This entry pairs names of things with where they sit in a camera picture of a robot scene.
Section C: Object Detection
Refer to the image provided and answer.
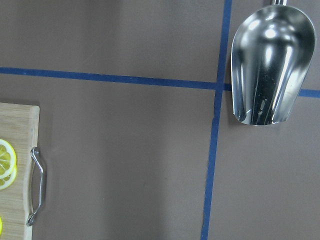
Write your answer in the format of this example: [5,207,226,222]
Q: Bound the wooden cutting board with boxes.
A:
[0,103,46,240]

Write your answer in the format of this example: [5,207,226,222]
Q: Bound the single lemon slice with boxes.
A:
[0,217,3,235]

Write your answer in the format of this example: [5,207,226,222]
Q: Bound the silver metal scoop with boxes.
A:
[230,0,317,126]

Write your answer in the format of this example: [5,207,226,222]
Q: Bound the lemon slice pair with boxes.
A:
[0,139,17,190]

